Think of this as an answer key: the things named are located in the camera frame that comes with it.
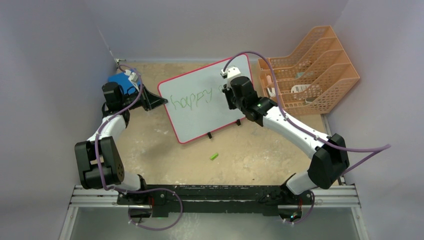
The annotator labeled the blue box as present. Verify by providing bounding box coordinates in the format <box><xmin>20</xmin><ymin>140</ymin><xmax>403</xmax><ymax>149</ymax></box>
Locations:
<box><xmin>107</xmin><ymin>72</ymin><xmax>138</xmax><ymax>94</ymax></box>

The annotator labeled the white remote in organizer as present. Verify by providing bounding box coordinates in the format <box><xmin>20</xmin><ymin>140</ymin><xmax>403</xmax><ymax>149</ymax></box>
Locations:
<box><xmin>290</xmin><ymin>84</ymin><xmax>310</xmax><ymax>93</ymax></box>

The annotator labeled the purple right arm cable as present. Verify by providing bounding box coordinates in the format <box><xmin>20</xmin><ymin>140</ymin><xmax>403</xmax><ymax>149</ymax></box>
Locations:
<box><xmin>223</xmin><ymin>50</ymin><xmax>392</xmax><ymax>176</ymax></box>

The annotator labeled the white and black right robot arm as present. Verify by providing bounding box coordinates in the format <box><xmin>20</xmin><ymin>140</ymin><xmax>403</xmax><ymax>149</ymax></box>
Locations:
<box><xmin>222</xmin><ymin>76</ymin><xmax>350</xmax><ymax>204</ymax></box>

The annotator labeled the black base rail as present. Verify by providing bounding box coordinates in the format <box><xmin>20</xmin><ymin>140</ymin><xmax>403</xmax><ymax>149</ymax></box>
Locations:
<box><xmin>116</xmin><ymin>184</ymin><xmax>312</xmax><ymax>219</ymax></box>

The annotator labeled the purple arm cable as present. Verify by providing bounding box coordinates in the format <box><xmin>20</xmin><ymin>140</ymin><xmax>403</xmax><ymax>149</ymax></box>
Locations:
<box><xmin>223</xmin><ymin>50</ymin><xmax>392</xmax><ymax>176</ymax></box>
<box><xmin>94</xmin><ymin>64</ymin><xmax>143</xmax><ymax>191</ymax></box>

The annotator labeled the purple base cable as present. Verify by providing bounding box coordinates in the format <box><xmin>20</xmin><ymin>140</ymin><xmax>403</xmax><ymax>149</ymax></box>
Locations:
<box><xmin>115</xmin><ymin>187</ymin><xmax>184</xmax><ymax>232</ymax></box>

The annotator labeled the orange plastic desk organizer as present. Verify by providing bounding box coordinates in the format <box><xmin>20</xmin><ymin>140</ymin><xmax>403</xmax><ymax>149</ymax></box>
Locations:
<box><xmin>258</xmin><ymin>25</ymin><xmax>360</xmax><ymax>116</ymax></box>

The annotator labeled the green marker cap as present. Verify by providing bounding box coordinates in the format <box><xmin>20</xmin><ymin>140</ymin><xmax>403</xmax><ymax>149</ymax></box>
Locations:
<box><xmin>209</xmin><ymin>153</ymin><xmax>219</xmax><ymax>161</ymax></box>

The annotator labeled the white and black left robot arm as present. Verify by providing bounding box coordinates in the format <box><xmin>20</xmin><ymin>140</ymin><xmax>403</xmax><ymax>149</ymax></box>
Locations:
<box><xmin>74</xmin><ymin>82</ymin><xmax>168</xmax><ymax>205</ymax></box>

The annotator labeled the pink framed whiteboard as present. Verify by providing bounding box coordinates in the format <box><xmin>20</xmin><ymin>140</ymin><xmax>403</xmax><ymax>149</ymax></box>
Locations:
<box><xmin>157</xmin><ymin>54</ymin><xmax>252</xmax><ymax>144</ymax></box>

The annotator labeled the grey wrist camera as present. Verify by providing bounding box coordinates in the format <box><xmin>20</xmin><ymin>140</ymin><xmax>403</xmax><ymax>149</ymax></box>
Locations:
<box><xmin>220</xmin><ymin>66</ymin><xmax>242</xmax><ymax>85</ymax></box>
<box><xmin>123</xmin><ymin>69</ymin><xmax>140</xmax><ymax>92</ymax></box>

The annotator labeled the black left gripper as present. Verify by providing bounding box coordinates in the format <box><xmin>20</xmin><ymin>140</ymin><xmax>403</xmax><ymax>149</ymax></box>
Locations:
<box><xmin>120</xmin><ymin>84</ymin><xmax>167</xmax><ymax>112</ymax></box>

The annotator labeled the white stapler in organizer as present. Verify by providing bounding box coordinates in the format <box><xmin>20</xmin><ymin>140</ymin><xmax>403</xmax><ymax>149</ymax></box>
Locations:
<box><xmin>266</xmin><ymin>87</ymin><xmax>276</xmax><ymax>98</ymax></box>

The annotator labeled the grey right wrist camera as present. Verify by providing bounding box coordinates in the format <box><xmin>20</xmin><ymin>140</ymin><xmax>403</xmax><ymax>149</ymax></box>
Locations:
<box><xmin>220</xmin><ymin>66</ymin><xmax>242</xmax><ymax>85</ymax></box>

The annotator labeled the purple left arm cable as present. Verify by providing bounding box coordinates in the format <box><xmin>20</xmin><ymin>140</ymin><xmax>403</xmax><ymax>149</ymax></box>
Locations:
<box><xmin>94</xmin><ymin>64</ymin><xmax>143</xmax><ymax>191</ymax></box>

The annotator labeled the pink eraser in organizer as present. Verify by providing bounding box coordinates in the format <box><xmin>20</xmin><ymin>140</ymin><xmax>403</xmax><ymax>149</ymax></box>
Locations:
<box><xmin>266</xmin><ymin>75</ymin><xmax>273</xmax><ymax>84</ymax></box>

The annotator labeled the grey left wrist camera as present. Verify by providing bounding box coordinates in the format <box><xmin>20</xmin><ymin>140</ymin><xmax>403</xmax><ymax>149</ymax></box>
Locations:
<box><xmin>123</xmin><ymin>69</ymin><xmax>140</xmax><ymax>92</ymax></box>

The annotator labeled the aluminium frame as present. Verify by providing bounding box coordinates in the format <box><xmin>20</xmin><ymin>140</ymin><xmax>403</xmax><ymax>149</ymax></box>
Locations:
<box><xmin>60</xmin><ymin>109</ymin><xmax>369</xmax><ymax>240</ymax></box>

